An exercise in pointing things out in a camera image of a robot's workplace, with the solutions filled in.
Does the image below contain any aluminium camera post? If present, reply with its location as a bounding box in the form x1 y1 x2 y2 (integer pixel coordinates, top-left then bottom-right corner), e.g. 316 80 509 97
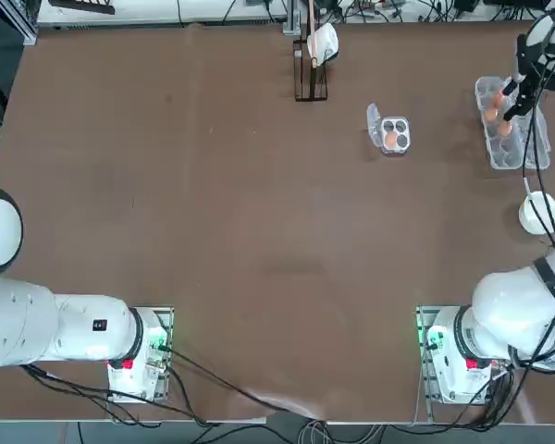
281 0 302 34

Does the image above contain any transparent twelve-slot egg tray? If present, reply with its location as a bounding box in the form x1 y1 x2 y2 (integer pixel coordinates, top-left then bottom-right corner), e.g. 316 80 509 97
474 75 552 173

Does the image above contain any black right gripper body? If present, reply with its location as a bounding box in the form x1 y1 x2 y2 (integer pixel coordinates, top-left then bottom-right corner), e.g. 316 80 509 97
516 56 555 96

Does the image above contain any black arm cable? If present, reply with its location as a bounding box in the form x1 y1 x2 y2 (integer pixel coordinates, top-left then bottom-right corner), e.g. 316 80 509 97
20 363 209 426
529 59 555 371

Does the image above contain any aluminium frame post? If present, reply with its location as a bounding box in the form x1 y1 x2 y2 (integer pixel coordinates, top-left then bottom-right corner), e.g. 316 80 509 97
18 0 39 46

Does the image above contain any thin black camera cable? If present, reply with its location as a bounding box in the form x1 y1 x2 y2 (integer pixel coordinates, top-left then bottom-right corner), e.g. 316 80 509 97
521 90 555 249

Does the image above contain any black left base cable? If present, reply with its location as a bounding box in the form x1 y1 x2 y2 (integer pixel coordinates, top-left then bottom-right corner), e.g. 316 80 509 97
156 341 327 420

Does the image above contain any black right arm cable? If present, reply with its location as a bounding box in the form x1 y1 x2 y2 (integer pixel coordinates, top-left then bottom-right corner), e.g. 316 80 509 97
529 59 555 371

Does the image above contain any wooden rack rod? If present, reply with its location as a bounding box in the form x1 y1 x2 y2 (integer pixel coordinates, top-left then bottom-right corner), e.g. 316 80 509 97
306 0 319 69

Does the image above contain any clear four-slot egg tray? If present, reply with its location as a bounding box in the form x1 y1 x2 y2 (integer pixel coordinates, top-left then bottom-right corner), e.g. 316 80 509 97
365 102 412 157

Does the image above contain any black wire cup rack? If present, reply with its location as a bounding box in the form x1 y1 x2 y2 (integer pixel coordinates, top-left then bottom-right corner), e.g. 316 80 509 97
291 22 330 103

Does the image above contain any white bowl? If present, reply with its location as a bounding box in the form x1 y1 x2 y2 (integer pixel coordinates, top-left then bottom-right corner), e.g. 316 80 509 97
518 191 555 237

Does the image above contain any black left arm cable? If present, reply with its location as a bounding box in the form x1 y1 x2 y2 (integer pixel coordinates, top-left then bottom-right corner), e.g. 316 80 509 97
20 363 209 426

